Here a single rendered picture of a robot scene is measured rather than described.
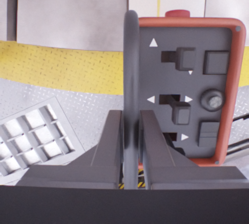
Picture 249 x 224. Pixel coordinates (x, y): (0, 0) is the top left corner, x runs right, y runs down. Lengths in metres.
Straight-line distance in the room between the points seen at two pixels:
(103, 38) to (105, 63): 0.33
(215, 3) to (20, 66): 1.04
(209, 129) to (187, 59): 0.12
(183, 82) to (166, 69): 0.03
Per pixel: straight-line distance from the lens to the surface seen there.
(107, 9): 0.73
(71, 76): 1.09
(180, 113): 0.18
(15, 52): 1.22
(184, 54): 0.17
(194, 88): 0.24
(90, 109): 1.10
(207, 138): 0.27
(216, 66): 0.24
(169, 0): 0.35
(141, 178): 1.04
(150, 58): 0.23
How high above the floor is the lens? 1.02
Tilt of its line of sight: 74 degrees down
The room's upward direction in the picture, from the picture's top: 175 degrees counter-clockwise
